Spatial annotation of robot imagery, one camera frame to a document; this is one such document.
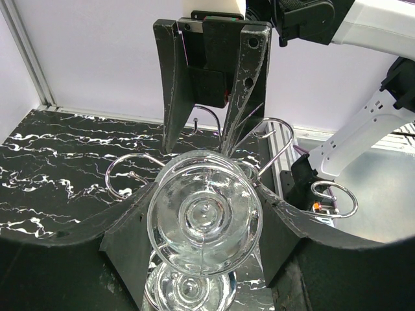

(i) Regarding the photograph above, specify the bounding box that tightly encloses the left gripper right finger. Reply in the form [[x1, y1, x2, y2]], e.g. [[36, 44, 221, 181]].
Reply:
[[256, 185, 414, 310]]

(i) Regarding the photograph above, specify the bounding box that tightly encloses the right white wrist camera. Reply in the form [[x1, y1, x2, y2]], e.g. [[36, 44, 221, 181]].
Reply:
[[181, 0, 246, 18]]

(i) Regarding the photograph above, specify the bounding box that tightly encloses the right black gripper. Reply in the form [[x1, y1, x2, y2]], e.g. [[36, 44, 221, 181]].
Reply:
[[153, 11, 272, 156]]

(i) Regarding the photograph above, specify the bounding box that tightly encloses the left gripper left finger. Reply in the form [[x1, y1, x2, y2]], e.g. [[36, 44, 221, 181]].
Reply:
[[1, 182, 158, 310]]

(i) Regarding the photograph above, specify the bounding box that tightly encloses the ribbed goblet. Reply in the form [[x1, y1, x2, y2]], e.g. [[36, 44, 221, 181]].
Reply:
[[144, 263, 237, 310], [147, 150, 263, 277]]

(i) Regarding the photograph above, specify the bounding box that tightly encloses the chrome wine glass rack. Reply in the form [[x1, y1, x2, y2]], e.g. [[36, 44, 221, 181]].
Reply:
[[105, 105, 359, 311]]

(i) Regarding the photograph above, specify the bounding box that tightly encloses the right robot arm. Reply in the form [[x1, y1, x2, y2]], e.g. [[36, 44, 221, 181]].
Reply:
[[153, 1, 414, 211]]

